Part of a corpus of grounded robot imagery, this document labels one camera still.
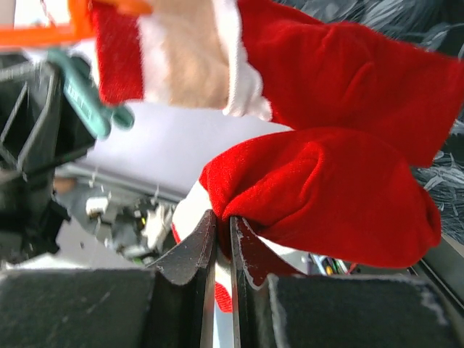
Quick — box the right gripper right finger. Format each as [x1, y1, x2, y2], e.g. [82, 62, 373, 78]
[230, 217, 463, 347]

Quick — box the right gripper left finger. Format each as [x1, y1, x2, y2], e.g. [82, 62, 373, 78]
[1, 212, 216, 347]

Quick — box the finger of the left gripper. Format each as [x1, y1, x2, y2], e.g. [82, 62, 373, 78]
[1, 54, 95, 175]

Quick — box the teal clip front rim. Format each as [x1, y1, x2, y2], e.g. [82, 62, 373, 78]
[47, 48, 134, 139]

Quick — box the orange front clip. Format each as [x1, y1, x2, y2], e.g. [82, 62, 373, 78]
[1, 1, 152, 51]

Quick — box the red snowflake sock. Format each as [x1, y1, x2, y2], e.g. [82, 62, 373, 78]
[173, 128, 441, 312]
[93, 1, 463, 154]

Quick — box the dark shark print cloth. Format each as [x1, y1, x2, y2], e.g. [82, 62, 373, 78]
[271, 0, 464, 240]

